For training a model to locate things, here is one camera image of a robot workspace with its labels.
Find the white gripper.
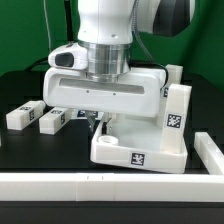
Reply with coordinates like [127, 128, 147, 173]
[43, 67, 166, 134]

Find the white desk top tray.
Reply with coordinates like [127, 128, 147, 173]
[90, 116, 188, 174]

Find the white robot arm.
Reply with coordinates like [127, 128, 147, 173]
[43, 0, 195, 118]

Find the marker tag sheet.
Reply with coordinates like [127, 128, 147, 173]
[71, 109, 98, 119]

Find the white L-shaped fence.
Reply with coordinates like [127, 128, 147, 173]
[0, 132, 224, 202]

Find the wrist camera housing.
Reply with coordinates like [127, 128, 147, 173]
[48, 43, 88, 70]

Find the black thick cable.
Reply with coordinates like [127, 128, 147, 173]
[24, 0, 78, 72]

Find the white thin cable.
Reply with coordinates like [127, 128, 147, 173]
[43, 0, 53, 72]

